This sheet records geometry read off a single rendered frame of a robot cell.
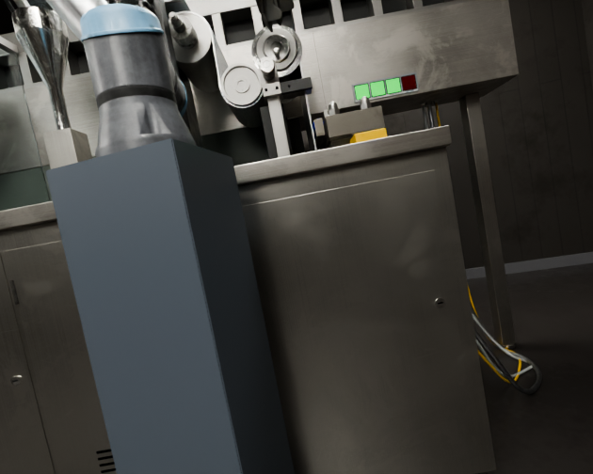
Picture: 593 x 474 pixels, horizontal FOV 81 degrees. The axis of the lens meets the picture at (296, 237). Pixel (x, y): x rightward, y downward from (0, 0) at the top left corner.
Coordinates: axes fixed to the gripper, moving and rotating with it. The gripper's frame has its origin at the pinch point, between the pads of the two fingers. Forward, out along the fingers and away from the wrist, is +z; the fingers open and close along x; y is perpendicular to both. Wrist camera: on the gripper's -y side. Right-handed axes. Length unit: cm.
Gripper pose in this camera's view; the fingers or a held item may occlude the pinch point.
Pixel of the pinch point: (272, 23)
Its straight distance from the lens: 109.0
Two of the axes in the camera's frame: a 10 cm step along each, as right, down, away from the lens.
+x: 5.1, -7.2, 4.7
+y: 8.5, 3.4, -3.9
